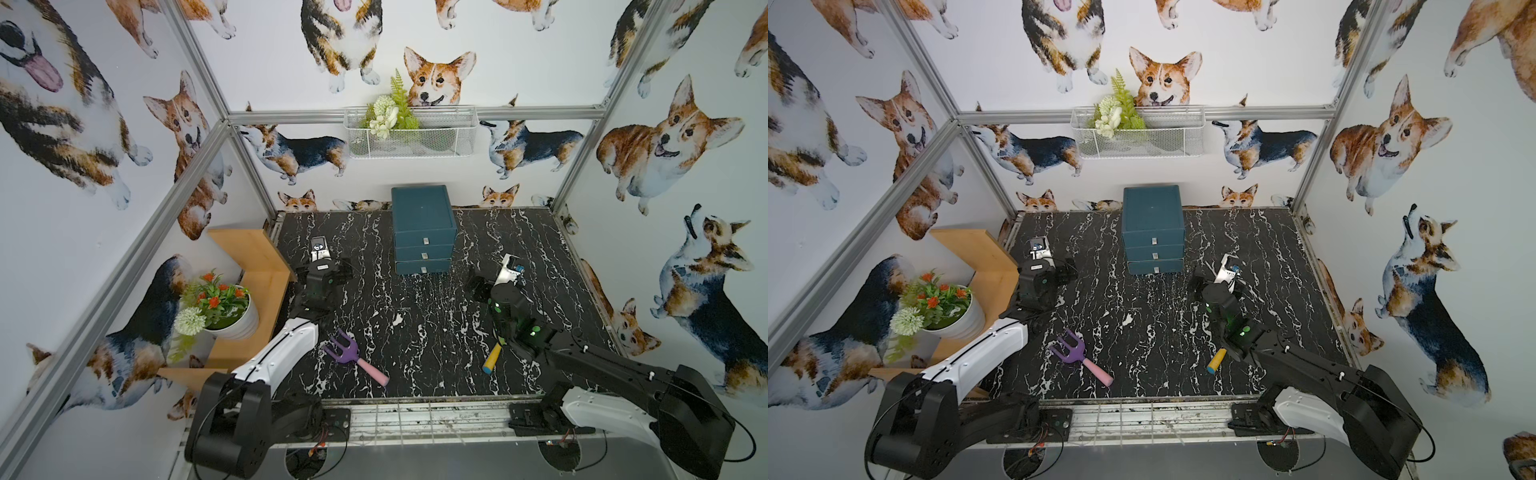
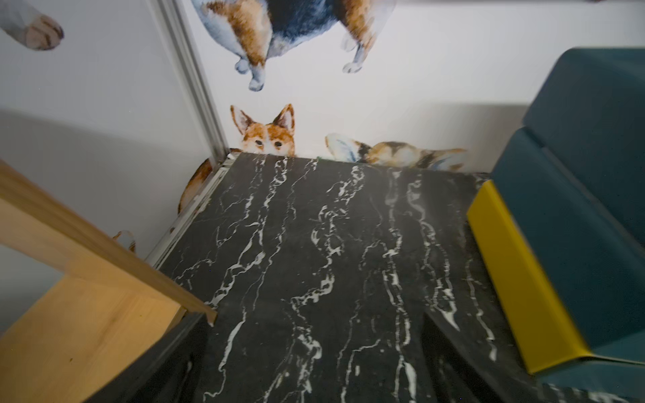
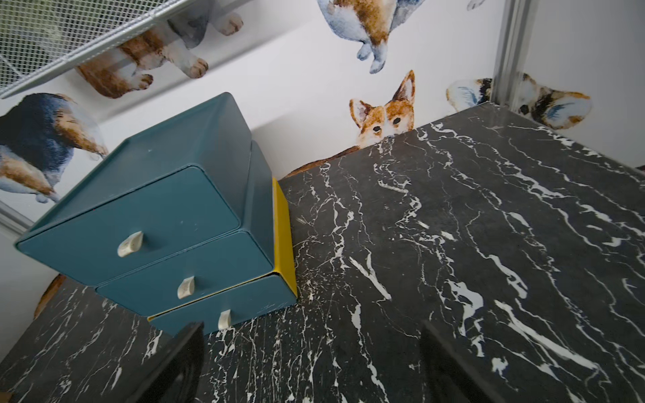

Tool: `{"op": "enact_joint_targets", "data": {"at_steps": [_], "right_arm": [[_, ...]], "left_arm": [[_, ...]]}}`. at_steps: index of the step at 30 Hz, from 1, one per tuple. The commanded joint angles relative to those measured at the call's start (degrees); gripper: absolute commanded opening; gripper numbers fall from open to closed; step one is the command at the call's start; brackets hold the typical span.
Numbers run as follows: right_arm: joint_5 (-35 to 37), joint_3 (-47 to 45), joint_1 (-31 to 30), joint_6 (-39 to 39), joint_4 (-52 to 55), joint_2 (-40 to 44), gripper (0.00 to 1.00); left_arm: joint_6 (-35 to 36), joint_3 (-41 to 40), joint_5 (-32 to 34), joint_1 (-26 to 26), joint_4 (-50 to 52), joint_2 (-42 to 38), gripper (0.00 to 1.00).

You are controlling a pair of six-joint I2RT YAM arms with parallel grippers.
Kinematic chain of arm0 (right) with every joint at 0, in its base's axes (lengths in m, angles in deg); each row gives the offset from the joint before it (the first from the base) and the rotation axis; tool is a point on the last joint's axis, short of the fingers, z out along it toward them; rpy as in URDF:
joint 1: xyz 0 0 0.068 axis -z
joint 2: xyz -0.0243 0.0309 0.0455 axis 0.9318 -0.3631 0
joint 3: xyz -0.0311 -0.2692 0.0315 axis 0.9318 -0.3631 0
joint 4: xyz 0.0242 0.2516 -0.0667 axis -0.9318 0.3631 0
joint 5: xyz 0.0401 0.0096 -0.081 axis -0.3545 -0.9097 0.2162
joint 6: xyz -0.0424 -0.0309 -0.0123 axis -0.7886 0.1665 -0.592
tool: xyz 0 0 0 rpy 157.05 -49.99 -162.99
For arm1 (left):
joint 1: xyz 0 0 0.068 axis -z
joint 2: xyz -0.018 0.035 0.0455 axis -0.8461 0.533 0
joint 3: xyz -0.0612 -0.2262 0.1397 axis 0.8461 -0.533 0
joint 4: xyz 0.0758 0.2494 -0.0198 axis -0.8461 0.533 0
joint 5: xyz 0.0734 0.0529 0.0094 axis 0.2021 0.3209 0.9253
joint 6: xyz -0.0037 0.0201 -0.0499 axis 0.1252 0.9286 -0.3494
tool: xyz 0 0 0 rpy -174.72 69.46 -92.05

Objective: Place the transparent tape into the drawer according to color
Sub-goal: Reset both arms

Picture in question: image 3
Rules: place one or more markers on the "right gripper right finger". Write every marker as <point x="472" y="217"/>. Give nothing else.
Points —
<point x="450" y="377"/>

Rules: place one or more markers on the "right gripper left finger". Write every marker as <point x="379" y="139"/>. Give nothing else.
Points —
<point x="173" y="374"/>

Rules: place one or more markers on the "teal drawer cabinet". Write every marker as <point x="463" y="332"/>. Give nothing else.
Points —
<point x="183" y="222"/>

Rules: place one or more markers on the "white wire basket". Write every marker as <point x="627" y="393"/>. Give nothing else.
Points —
<point x="41" y="40"/>

